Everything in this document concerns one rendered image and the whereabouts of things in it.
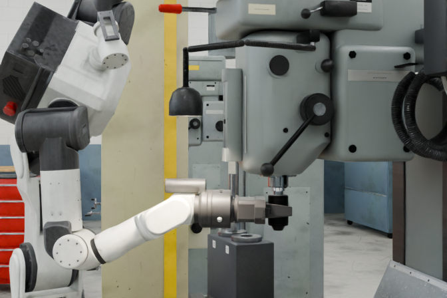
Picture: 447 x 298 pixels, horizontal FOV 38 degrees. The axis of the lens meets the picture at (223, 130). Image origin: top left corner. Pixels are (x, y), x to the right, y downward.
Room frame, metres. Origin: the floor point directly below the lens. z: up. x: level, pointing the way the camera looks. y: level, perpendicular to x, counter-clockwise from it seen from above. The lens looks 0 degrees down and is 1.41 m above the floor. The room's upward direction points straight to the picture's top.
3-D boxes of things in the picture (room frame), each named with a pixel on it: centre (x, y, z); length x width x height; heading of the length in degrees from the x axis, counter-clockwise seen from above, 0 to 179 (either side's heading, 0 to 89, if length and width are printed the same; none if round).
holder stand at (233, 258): (1.93, -0.05, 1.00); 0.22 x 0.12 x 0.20; 23
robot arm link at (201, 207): (1.52, 0.08, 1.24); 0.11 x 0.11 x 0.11; 88
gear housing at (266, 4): (1.51, -0.17, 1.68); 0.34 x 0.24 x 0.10; 103
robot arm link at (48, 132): (1.53, 0.40, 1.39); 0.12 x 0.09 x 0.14; 90
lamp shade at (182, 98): (1.37, 0.08, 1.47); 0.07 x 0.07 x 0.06
